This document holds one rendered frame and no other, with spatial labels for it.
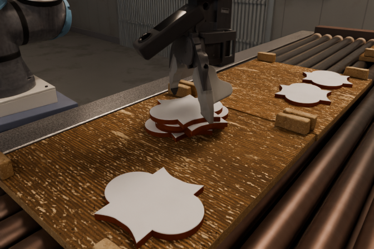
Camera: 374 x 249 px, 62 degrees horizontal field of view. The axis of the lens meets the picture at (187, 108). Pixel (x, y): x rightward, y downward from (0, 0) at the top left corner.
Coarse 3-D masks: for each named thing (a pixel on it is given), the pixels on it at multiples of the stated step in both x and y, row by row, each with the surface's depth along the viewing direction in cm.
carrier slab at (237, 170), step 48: (48, 144) 51; (96, 144) 51; (144, 144) 51; (192, 144) 51; (240, 144) 51; (288, 144) 51; (48, 192) 40; (96, 192) 40; (240, 192) 40; (96, 240) 33; (192, 240) 33
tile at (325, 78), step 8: (304, 72) 86; (312, 72) 86; (320, 72) 86; (328, 72) 86; (304, 80) 80; (312, 80) 79; (320, 80) 79; (328, 80) 79; (336, 80) 79; (344, 80) 79; (328, 88) 76; (336, 88) 76
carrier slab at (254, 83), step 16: (240, 64) 97; (256, 64) 97; (272, 64) 97; (288, 64) 97; (224, 80) 82; (240, 80) 82; (256, 80) 82; (272, 80) 82; (288, 80) 82; (352, 80) 82; (368, 80) 82; (240, 96) 71; (256, 96) 71; (272, 96) 71; (336, 96) 71; (352, 96) 71; (256, 112) 63; (272, 112) 63; (320, 112) 63; (336, 112) 63; (320, 128) 56
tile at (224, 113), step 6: (222, 114) 55; (222, 120) 53; (162, 126) 52; (168, 126) 51; (174, 126) 51; (192, 126) 51; (198, 126) 51; (204, 126) 51; (210, 126) 52; (216, 126) 52; (222, 126) 53; (192, 132) 50
